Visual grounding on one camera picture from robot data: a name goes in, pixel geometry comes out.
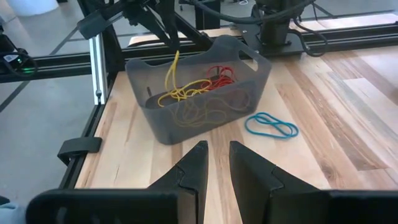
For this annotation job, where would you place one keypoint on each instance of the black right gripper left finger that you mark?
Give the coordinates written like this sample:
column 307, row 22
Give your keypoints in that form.
column 183, row 202

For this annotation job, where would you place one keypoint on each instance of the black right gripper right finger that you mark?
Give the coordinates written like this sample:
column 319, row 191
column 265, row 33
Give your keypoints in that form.
column 267, row 202

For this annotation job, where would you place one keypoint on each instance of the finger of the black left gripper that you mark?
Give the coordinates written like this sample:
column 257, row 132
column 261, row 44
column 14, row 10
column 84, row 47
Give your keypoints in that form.
column 155, row 28
column 171, row 25

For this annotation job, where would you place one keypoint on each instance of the red rubber band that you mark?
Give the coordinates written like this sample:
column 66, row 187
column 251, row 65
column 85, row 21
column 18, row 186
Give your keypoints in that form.
column 222, row 77
column 228, row 70
column 217, row 84

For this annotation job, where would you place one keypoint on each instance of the teal rubber band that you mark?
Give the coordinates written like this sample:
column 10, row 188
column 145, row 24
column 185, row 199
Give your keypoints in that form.
column 246, row 126

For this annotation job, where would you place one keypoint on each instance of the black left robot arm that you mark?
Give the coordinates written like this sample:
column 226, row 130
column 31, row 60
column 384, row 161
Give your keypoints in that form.
column 273, row 31

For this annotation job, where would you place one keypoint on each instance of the grey plastic bin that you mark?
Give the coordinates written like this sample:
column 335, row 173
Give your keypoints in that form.
column 161, row 130

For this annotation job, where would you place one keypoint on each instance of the black clamp block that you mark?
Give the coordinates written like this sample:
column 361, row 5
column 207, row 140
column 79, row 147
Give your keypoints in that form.
column 91, row 25

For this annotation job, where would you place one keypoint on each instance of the white rounded object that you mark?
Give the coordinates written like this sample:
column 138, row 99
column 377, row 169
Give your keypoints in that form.
column 31, row 6

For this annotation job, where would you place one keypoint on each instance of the black device with label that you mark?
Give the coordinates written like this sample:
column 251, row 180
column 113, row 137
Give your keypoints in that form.
column 6, row 46

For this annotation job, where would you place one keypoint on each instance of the silver aluminium post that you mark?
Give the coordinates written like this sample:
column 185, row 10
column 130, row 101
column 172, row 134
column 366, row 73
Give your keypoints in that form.
column 99, row 68

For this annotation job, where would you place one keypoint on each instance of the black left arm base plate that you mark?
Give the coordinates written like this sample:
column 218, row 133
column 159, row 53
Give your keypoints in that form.
column 250, row 43

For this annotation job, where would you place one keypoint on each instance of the black plastic bracket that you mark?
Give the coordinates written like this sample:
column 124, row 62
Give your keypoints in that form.
column 77, row 146

